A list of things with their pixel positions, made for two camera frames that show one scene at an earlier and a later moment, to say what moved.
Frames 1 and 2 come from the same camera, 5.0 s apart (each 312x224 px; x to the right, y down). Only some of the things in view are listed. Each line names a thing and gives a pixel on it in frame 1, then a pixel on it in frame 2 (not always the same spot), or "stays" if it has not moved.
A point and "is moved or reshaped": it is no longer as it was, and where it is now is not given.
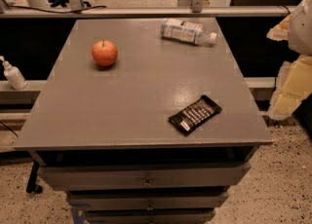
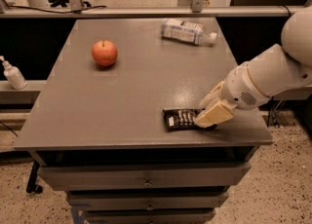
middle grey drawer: x=113 y=201 stays
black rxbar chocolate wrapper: x=192 y=117 is moved or reshaped
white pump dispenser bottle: x=14 y=75 stays
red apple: x=104 y=53 stays
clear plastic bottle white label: x=187 y=30 stays
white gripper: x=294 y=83 to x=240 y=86
